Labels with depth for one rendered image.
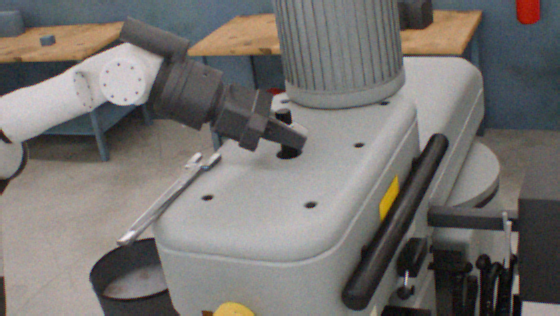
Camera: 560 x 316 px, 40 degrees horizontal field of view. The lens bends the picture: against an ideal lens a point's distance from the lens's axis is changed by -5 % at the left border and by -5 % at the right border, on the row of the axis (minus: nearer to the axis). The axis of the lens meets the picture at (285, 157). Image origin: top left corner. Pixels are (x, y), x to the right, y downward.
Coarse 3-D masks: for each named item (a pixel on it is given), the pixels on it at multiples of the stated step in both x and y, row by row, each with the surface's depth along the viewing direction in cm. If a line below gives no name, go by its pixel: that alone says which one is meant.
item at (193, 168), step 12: (216, 156) 115; (192, 168) 113; (204, 168) 113; (180, 180) 110; (192, 180) 111; (168, 192) 107; (180, 192) 108; (156, 204) 105; (168, 204) 105; (144, 216) 102; (156, 216) 102; (132, 228) 100; (144, 228) 100; (120, 240) 97; (132, 240) 97
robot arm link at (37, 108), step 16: (48, 80) 111; (16, 96) 110; (32, 96) 110; (48, 96) 109; (0, 112) 110; (16, 112) 110; (32, 112) 110; (48, 112) 110; (64, 112) 110; (0, 128) 111; (16, 128) 110; (32, 128) 111; (0, 144) 111; (16, 144) 116; (0, 160) 112; (16, 160) 116; (0, 176) 115
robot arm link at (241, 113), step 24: (192, 72) 108; (216, 72) 110; (192, 96) 107; (216, 96) 109; (240, 96) 111; (264, 96) 113; (192, 120) 109; (216, 120) 109; (240, 120) 108; (264, 120) 107; (240, 144) 108
